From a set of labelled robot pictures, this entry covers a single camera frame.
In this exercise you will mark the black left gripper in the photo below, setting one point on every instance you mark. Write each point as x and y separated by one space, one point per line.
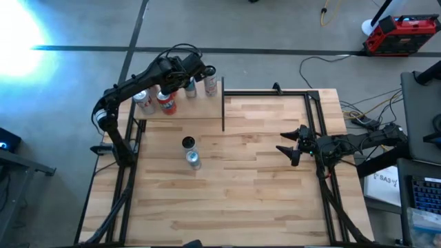
182 70

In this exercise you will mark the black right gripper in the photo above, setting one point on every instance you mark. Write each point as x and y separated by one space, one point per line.
311 146

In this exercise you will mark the red Fanta can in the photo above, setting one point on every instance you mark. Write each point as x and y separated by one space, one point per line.
168 105

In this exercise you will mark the blue silver Red Bull can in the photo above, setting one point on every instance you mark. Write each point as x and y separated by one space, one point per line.
194 160
190 90

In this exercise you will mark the silver Diet Coke can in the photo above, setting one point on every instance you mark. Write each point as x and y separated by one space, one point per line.
144 103

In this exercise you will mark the tall white Celsius can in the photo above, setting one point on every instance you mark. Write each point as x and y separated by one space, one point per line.
211 86
189 142

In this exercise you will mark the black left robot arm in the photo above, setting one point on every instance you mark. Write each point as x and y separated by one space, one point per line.
134 81

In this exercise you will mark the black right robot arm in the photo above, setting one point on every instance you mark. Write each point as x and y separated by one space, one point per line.
365 139

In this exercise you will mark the black clamp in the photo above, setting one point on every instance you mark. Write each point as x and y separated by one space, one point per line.
100 149
277 87

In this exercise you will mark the black power strip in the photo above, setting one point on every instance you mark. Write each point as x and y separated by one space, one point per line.
367 122

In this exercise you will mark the white printed box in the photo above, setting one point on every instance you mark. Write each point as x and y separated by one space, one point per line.
382 186

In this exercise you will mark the grey chair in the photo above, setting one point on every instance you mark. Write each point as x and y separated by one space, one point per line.
420 117

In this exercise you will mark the dark grey desk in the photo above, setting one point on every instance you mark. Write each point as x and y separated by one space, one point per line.
404 220

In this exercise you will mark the white stand with black pole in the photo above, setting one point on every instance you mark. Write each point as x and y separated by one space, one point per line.
368 27

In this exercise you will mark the backlit keyboard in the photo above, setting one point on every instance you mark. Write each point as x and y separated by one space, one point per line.
427 196

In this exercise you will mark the red black tool box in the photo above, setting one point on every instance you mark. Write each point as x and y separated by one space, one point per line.
403 36

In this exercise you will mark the clear plastic bag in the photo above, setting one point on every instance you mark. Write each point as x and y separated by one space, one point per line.
425 229

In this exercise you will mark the grey bench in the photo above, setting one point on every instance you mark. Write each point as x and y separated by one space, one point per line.
20 165

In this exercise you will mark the black device with blue light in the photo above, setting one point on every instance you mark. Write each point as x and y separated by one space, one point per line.
8 141

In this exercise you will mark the wooden shelf black metal frame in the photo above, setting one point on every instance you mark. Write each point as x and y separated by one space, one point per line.
200 106

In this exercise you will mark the black aluminium frame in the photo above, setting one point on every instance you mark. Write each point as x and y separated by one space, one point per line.
265 93

